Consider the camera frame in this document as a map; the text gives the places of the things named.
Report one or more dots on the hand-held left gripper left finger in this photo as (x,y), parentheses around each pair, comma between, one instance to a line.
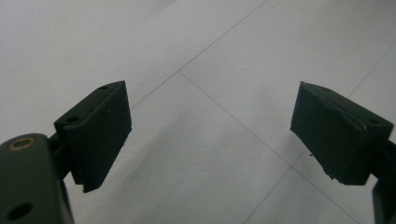
(96,137)

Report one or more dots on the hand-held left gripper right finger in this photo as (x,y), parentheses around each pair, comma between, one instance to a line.
(336,137)

